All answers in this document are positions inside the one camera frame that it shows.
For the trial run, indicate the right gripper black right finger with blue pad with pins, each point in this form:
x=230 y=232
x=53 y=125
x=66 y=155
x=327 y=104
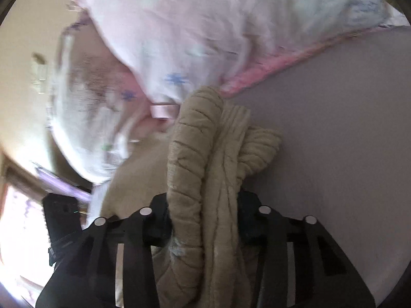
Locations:
x=324 y=275

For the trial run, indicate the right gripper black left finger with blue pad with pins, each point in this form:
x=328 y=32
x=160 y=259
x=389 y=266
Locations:
x=111 y=252

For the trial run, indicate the cream cable knit sweater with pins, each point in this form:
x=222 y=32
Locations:
x=200 y=165

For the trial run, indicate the pink floral pillow left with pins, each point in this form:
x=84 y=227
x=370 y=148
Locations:
x=97 y=110

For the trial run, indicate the pink floral pillow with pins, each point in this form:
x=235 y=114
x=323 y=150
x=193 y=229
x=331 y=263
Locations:
x=170 y=48
x=97 y=110

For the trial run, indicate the lavender bed sheet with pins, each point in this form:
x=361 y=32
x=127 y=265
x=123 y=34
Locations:
x=344 y=157

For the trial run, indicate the pink floral pillow right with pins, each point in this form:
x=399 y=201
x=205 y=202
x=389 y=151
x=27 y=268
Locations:
x=170 y=48

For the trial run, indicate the wall mounted television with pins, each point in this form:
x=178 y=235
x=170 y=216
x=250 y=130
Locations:
x=76 y=186

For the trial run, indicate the bright window with frame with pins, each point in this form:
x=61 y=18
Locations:
x=24 y=240

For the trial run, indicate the white wall switch panel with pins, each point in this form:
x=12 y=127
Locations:
x=39 y=73

